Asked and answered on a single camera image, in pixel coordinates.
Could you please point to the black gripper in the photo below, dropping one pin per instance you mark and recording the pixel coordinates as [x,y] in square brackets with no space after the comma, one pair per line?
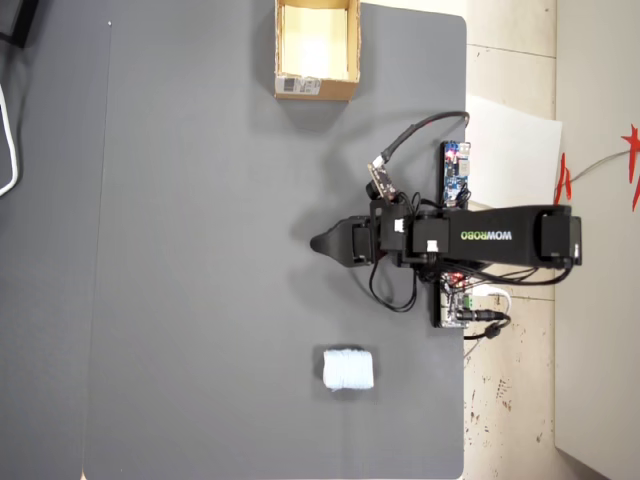
[390,240]

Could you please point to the white cloth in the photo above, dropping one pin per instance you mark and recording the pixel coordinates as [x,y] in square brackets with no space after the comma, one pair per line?
[348,370]

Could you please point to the black WOWROBO robot arm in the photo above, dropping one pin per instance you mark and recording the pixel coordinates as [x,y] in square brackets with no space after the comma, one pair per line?
[500,235]

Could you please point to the open cardboard box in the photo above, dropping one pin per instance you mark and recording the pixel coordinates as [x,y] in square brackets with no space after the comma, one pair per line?
[315,50]

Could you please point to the white green controller board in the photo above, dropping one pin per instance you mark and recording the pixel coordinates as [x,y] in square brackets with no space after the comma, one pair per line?
[450,310]

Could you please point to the blue circuit board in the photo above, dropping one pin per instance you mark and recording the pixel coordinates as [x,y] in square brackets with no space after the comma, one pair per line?
[455,172]

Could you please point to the white paper sheet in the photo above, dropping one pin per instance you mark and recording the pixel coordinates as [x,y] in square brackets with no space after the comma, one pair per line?
[515,150]

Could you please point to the black flat object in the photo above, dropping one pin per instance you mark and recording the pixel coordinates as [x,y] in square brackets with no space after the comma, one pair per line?
[20,20]

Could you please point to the bare wrist camera board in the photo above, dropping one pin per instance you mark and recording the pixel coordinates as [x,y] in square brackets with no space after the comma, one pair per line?
[382,181]

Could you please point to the white curved frame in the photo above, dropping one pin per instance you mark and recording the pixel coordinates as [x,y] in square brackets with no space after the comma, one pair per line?
[15,165]

